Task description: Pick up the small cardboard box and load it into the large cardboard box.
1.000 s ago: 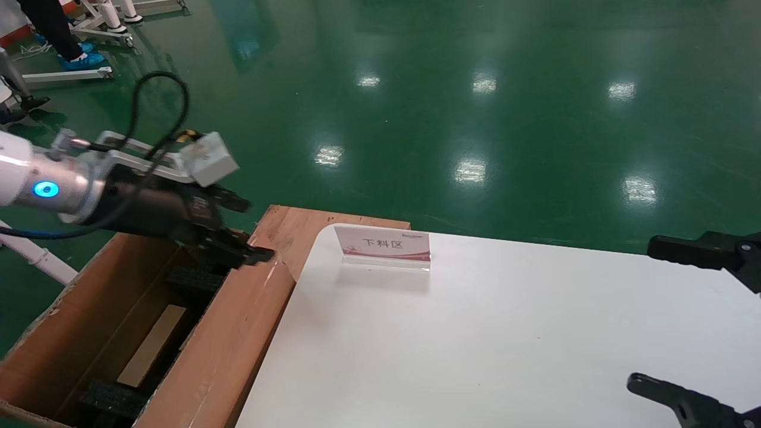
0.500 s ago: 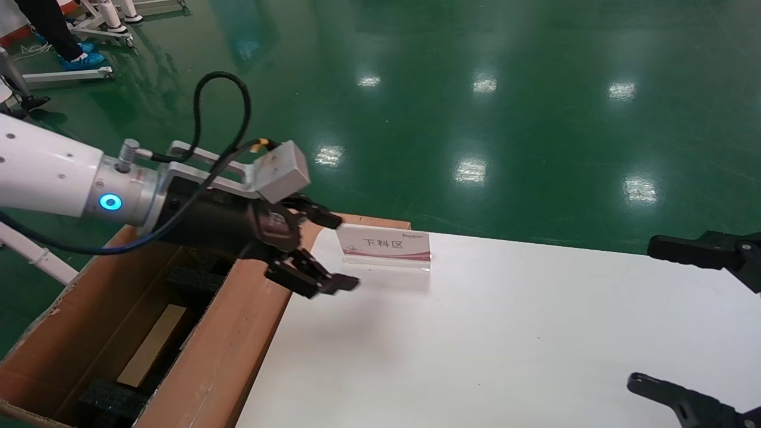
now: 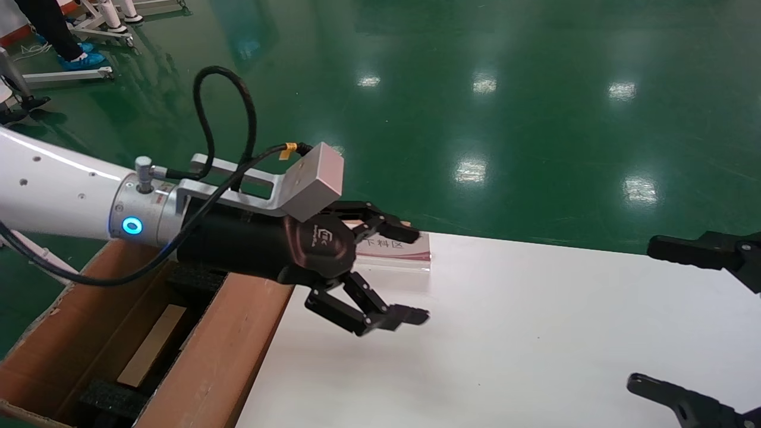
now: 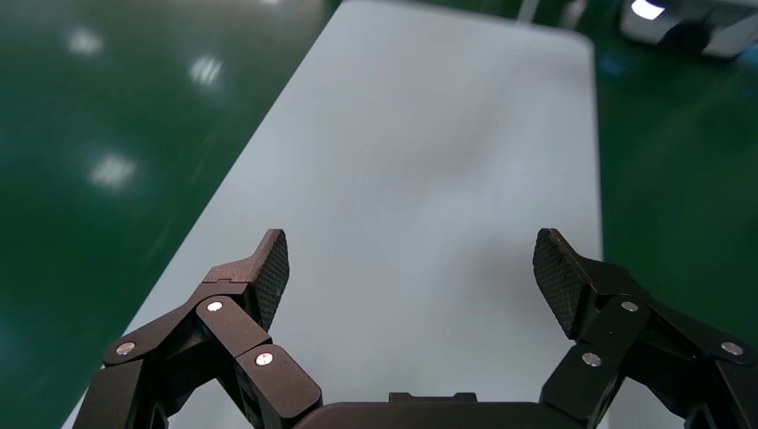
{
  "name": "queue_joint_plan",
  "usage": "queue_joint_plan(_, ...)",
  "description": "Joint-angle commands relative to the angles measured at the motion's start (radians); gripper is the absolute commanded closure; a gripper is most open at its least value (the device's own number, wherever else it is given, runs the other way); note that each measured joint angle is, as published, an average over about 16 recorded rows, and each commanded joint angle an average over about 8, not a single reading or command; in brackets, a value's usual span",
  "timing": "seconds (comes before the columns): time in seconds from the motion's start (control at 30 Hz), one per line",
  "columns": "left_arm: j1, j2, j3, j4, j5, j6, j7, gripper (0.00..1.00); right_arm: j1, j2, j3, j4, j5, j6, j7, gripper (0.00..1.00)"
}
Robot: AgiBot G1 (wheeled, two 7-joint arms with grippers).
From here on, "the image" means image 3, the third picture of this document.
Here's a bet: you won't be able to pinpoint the blue shoe cover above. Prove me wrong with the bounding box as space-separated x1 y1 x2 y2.
58 52 106 71

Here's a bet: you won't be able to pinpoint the white wheeled stand base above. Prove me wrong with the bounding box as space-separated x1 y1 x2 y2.
65 0 188 48

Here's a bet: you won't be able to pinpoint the thin black cable yellow tag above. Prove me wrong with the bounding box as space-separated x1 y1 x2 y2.
0 143 313 287

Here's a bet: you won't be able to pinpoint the white stand foot bar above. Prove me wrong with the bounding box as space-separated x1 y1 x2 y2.
21 67 114 83

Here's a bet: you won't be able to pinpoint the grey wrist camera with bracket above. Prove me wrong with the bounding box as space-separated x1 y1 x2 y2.
175 141 345 224

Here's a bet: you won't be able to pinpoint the large open cardboard box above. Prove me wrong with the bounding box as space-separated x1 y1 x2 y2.
0 238 296 428

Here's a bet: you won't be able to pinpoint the small cardboard box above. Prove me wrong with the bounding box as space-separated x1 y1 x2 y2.
116 304 188 388

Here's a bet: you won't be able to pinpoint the grey post with black foot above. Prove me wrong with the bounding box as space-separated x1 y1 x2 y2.
0 48 51 125

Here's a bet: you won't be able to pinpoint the white metal tube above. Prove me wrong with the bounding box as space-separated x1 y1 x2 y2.
0 229 78 286

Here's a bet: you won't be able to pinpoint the thick black cable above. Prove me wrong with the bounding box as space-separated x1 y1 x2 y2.
166 65 258 194

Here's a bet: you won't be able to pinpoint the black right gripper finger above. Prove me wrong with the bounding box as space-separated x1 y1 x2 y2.
645 233 761 295
625 373 761 428

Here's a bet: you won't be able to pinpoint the person black trouser legs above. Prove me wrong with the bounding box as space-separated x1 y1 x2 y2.
15 0 84 60

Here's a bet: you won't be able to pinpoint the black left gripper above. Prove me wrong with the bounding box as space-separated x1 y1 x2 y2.
177 201 430 338

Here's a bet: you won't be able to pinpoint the black foam pad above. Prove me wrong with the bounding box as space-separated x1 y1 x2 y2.
166 265 229 295
77 380 149 424

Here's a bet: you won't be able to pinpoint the acrylic sign with red print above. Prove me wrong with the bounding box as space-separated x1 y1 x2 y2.
356 232 432 273

